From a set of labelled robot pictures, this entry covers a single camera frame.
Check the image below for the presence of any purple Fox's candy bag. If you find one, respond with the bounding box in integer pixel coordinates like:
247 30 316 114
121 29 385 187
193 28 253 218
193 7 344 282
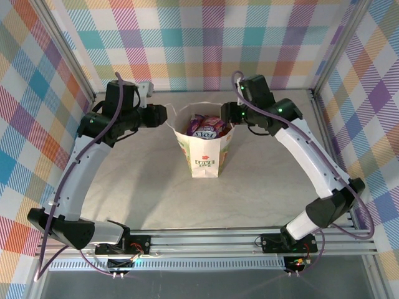
191 115 227 140

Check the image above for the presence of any white floral paper bag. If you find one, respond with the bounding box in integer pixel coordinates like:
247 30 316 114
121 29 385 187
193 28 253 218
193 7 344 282
165 101 236 179

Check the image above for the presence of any black controller box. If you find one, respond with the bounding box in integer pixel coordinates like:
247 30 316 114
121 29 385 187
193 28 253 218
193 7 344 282
107 258 137 271
285 257 312 272

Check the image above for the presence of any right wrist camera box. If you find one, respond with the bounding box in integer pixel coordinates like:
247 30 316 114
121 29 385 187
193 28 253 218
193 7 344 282
235 77 247 108

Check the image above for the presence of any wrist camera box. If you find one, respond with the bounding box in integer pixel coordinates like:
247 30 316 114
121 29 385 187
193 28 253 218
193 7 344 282
137 81 155 108
235 77 247 108

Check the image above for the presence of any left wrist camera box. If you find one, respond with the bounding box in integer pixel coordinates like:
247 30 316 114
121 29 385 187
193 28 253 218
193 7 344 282
137 81 155 108

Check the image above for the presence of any aluminium table side rail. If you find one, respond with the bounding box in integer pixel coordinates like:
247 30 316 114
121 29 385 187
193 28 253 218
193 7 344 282
307 88 359 230

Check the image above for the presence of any aluminium frame post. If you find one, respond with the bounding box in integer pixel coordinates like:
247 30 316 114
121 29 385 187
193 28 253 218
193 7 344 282
30 0 95 99
311 0 377 96

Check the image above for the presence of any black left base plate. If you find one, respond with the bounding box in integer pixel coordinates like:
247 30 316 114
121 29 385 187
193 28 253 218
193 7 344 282
94 235 153 255

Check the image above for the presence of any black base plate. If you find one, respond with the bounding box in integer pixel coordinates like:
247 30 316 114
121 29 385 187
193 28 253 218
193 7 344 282
260 232 319 254
94 235 153 255

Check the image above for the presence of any red black wire bundle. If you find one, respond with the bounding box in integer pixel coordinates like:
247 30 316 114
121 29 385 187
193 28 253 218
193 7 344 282
129 242 147 261

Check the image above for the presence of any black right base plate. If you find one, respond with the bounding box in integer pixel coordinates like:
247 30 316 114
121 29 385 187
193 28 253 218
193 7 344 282
260 232 319 254

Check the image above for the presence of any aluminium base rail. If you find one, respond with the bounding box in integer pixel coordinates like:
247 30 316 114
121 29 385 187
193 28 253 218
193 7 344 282
34 229 378 259

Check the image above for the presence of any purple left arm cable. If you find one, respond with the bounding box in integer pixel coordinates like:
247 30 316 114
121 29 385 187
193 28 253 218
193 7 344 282
33 71 138 281

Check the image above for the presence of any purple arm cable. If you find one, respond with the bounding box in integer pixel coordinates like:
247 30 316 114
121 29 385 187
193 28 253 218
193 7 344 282
33 71 138 281
233 70 375 277

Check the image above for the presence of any grey slotted cable duct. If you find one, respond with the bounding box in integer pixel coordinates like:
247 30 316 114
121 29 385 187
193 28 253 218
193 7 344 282
48 257 287 272

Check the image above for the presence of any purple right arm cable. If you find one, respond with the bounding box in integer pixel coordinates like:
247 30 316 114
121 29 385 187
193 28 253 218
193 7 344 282
233 70 375 277

